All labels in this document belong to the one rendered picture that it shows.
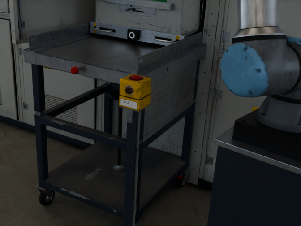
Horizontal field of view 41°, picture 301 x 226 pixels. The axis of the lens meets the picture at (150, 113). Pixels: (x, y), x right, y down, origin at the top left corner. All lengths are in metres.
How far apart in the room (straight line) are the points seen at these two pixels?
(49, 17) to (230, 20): 0.91
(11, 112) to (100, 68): 1.58
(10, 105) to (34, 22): 1.13
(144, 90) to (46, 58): 0.63
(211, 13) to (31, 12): 0.89
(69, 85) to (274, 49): 1.76
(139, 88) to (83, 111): 1.39
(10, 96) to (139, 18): 1.38
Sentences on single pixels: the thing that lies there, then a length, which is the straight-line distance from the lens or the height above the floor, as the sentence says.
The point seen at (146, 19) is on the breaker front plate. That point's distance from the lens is 2.02.
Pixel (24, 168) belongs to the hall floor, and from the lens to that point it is 2.60.
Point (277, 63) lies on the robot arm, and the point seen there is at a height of 1.03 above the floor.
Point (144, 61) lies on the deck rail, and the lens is 1.59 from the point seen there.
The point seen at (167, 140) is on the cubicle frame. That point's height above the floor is 0.24.
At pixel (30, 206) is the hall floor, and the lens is 2.27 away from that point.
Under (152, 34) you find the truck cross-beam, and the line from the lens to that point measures 2.00.
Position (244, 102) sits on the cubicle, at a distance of 2.13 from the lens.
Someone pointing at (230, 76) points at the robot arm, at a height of 0.98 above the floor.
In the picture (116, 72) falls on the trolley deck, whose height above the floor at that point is 0.84.
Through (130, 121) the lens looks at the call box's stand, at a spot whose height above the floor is 0.75.
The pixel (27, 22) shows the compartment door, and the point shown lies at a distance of 2.08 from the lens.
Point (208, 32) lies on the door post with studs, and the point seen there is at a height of 0.91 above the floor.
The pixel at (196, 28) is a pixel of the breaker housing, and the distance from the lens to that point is 2.14.
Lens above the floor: 1.30
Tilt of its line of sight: 22 degrees down
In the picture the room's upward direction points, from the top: 4 degrees clockwise
